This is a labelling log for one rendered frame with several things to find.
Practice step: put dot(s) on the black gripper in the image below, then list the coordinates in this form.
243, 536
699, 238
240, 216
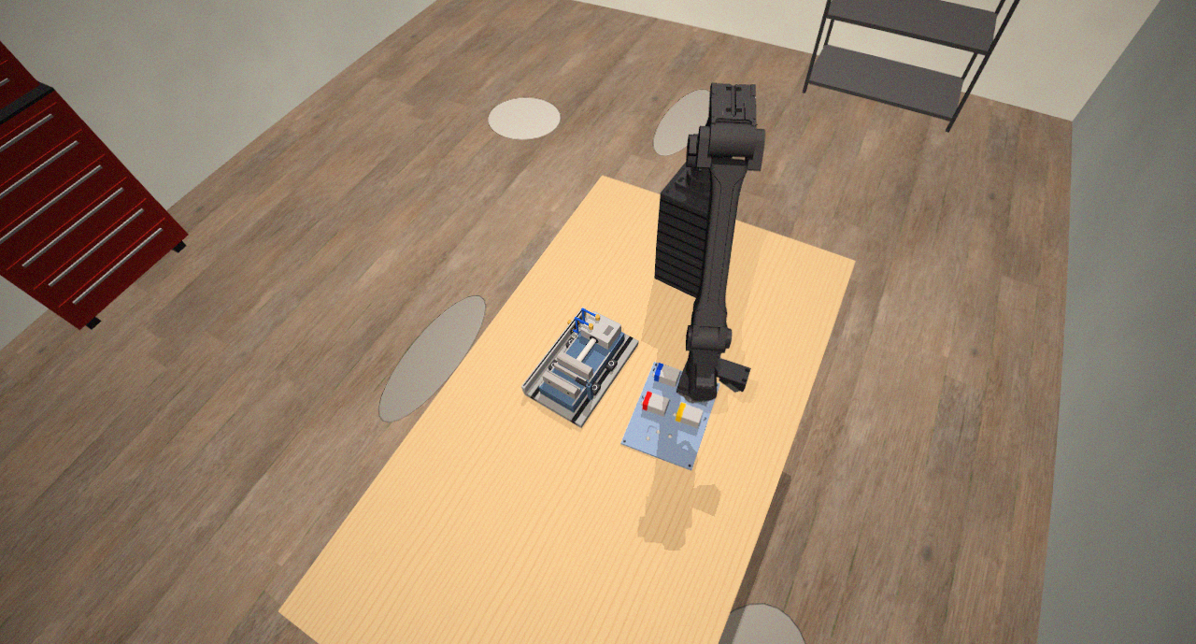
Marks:
683, 385

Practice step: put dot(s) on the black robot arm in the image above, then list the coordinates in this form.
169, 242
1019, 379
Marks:
724, 134

